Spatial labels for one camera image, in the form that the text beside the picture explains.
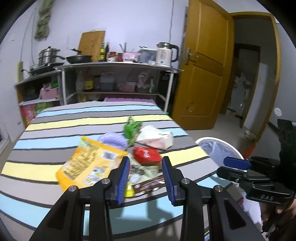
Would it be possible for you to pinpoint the green hanging cloth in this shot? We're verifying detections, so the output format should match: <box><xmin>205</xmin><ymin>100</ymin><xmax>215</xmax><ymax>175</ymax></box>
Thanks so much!
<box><xmin>35</xmin><ymin>0</ymin><xmax>55</xmax><ymax>39</ymax></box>

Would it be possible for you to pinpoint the striped tablecloth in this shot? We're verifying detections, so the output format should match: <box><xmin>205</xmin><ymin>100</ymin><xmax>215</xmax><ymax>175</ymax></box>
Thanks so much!
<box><xmin>1</xmin><ymin>101</ymin><xmax>231</xmax><ymax>240</ymax></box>

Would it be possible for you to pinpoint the wooden cutting board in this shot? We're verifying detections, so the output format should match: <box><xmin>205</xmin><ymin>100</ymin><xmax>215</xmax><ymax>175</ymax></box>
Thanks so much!
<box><xmin>78</xmin><ymin>31</ymin><xmax>105</xmax><ymax>62</ymax></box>

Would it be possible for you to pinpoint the dark sauce bottle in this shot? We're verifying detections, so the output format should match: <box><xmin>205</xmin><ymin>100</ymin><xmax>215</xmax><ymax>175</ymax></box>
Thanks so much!
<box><xmin>104</xmin><ymin>42</ymin><xmax>109</xmax><ymax>62</ymax></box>

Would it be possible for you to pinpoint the purple lid storage box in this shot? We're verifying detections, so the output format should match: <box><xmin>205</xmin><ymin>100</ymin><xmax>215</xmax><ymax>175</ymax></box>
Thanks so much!
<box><xmin>104</xmin><ymin>97</ymin><xmax>156</xmax><ymax>104</ymax></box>

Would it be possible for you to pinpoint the steel steamer pot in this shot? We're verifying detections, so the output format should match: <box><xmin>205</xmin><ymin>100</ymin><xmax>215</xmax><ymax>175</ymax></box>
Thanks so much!
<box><xmin>38</xmin><ymin>46</ymin><xmax>66</xmax><ymax>66</ymax></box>

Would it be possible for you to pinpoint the wooden door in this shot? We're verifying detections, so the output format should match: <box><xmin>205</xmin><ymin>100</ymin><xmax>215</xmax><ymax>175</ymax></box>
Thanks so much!
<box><xmin>171</xmin><ymin>1</ymin><xmax>234</xmax><ymax>130</ymax></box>

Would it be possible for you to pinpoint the white trash bin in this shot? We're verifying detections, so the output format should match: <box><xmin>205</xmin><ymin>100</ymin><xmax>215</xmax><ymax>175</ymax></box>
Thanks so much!
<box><xmin>195</xmin><ymin>137</ymin><xmax>244</xmax><ymax>166</ymax></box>

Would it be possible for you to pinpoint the pink utensil holder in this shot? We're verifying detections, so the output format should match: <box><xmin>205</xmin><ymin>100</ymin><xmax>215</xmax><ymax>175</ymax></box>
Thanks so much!
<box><xmin>122</xmin><ymin>52</ymin><xmax>140</xmax><ymax>62</ymax></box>

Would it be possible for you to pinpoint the pale green snack packet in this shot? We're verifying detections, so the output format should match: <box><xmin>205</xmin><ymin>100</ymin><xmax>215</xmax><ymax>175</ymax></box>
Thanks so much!
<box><xmin>128</xmin><ymin>156</ymin><xmax>160</xmax><ymax>185</ymax></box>

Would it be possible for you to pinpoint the induction cooker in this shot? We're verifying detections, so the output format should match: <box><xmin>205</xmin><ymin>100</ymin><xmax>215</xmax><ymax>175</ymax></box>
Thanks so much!
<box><xmin>28</xmin><ymin>62</ymin><xmax>64</xmax><ymax>76</ymax></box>

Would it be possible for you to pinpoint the white paper bag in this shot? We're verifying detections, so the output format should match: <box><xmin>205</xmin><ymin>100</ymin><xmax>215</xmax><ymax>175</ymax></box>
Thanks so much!
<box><xmin>137</xmin><ymin>125</ymin><xmax>174</xmax><ymax>150</ymax></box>

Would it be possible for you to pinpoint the person's right hand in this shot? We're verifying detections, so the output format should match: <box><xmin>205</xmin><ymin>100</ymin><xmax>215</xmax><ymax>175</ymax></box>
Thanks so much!
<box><xmin>260</xmin><ymin>199</ymin><xmax>295</xmax><ymax>232</ymax></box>

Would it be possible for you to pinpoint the red snack wrapper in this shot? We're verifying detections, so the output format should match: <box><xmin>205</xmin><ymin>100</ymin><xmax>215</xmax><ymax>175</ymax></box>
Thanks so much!
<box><xmin>132</xmin><ymin>147</ymin><xmax>162</xmax><ymax>165</ymax></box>

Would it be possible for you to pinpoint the green snack wrapper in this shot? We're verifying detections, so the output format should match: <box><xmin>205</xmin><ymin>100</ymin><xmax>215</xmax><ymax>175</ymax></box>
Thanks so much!
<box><xmin>123</xmin><ymin>116</ymin><xmax>142</xmax><ymax>146</ymax></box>

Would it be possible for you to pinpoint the white electric kettle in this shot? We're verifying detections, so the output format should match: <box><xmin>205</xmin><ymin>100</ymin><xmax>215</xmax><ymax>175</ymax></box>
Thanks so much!
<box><xmin>156</xmin><ymin>42</ymin><xmax>179</xmax><ymax>67</ymax></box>

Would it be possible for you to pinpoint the black frying pan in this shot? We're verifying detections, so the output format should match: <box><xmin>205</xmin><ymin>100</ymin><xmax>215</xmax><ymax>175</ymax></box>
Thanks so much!
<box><xmin>66</xmin><ymin>48</ymin><xmax>92</xmax><ymax>64</ymax></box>

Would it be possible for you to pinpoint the metal kitchen shelf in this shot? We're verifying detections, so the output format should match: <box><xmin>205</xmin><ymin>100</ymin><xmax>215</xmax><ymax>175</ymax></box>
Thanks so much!
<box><xmin>15</xmin><ymin>62</ymin><xmax>180</xmax><ymax>111</ymax></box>

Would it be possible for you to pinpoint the brown coffee sachet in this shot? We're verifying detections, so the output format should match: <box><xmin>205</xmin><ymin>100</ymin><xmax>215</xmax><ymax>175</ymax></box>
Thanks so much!
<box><xmin>133</xmin><ymin>175</ymin><xmax>165</xmax><ymax>196</ymax></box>

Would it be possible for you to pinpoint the pink basket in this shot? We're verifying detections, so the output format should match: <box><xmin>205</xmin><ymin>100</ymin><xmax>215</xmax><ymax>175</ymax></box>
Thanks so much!
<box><xmin>40</xmin><ymin>87</ymin><xmax>59</xmax><ymax>100</ymax></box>

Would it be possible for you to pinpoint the small yellow wrapper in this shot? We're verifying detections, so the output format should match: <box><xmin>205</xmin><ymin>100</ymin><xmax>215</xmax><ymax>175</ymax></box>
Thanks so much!
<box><xmin>125</xmin><ymin>182</ymin><xmax>134</xmax><ymax>198</ymax></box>

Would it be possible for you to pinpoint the yellow snack bag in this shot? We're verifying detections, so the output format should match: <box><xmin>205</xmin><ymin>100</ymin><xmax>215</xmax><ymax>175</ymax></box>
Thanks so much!
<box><xmin>56</xmin><ymin>137</ymin><xmax>128</xmax><ymax>191</ymax></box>

